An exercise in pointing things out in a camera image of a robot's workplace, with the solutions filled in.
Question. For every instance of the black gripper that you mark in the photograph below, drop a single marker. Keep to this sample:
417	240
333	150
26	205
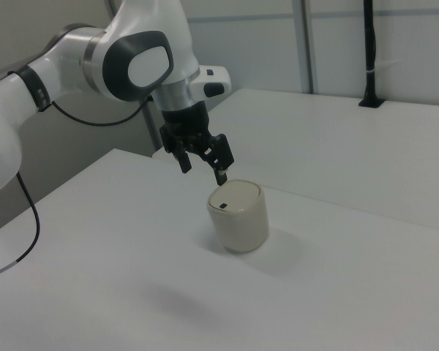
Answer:
186	126

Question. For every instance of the black pole with base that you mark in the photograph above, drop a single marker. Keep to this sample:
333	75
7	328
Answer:
369	55

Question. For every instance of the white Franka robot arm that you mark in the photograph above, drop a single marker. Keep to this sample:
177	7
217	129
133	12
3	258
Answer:
95	47

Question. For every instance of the small beige trash can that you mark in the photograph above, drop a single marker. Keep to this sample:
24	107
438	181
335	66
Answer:
241	226

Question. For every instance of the grey partition post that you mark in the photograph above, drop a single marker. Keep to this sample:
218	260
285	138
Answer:
151	124
303	44

